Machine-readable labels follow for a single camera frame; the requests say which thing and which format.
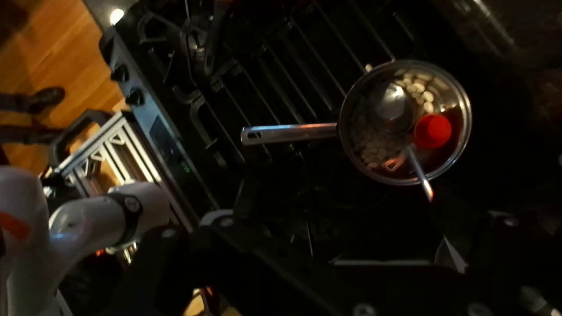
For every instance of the black stove knob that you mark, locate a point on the black stove knob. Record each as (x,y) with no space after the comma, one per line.
(134,98)
(120,73)

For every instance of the red tomato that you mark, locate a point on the red tomato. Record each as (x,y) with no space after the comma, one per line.
(433,131)

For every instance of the black gas stove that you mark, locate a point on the black gas stove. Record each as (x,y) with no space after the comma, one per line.
(282,71)

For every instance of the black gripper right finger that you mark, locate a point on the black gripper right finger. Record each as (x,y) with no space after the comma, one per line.
(501,264)

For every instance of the white beans heap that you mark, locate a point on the white beans heap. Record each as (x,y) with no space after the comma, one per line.
(419,89)

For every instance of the black tripod leg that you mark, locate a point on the black tripod leg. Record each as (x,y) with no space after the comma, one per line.
(29,134)
(36,99)

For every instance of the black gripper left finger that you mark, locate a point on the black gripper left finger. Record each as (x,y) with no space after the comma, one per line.
(161,270)

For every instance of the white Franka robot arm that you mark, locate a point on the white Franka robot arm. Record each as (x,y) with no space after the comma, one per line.
(71,222)

